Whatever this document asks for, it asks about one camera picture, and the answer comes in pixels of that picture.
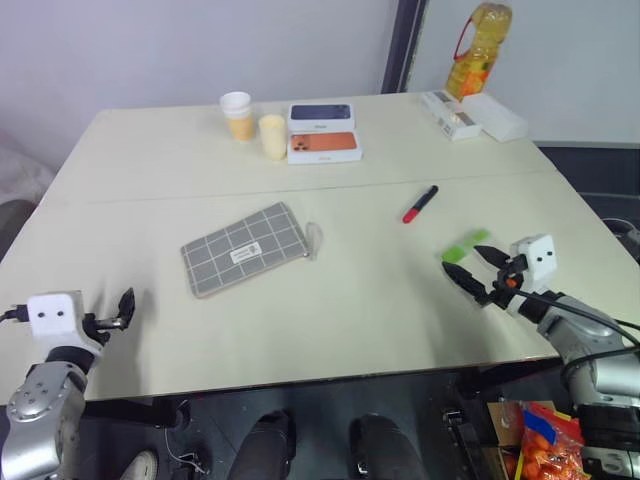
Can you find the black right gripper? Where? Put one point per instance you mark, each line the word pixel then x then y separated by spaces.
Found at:
pixel 507 287

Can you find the white printed carton box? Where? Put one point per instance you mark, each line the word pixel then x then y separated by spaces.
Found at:
pixel 447 115

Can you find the dark blue phone box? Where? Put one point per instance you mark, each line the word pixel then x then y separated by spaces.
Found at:
pixel 320 116

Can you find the green eraser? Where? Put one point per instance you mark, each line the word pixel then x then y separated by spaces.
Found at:
pixel 465 247

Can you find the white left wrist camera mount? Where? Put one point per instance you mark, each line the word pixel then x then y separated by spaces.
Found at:
pixel 52 320

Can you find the cream paper cup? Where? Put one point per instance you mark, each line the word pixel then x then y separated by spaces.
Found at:
pixel 272 137

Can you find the grey checked pouch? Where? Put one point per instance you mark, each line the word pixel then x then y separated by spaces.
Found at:
pixel 240 250

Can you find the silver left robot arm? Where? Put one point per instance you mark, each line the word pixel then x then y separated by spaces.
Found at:
pixel 35 400

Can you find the plain white carton box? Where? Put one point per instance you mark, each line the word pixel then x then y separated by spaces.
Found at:
pixel 497 117

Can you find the dark wall pillar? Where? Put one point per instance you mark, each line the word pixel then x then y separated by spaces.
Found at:
pixel 402 45

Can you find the red and black pen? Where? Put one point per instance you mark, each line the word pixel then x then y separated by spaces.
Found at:
pixel 419 205

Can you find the white shoe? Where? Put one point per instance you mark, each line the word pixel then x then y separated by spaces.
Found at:
pixel 142 465

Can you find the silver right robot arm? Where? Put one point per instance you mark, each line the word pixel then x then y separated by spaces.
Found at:
pixel 590 332

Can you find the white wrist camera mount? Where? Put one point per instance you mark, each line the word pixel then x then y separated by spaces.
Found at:
pixel 52 320
pixel 537 262

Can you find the stacked white paper cups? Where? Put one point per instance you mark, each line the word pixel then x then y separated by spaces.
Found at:
pixel 236 115

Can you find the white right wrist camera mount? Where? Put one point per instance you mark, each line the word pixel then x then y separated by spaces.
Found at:
pixel 537 262

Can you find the brown cardboard box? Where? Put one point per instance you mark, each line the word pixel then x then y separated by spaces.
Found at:
pixel 502 430

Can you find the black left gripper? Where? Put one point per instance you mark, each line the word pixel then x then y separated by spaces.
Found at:
pixel 102 325

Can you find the orange phone box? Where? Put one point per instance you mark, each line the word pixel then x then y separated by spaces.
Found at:
pixel 325 147

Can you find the orange snack bag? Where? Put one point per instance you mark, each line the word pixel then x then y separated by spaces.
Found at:
pixel 550 445

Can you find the dark rounded shape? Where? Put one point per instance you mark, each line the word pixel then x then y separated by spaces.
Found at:
pixel 385 447
pixel 265 445

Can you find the yellow cooking oil bottle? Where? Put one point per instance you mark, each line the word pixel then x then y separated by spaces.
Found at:
pixel 477 55

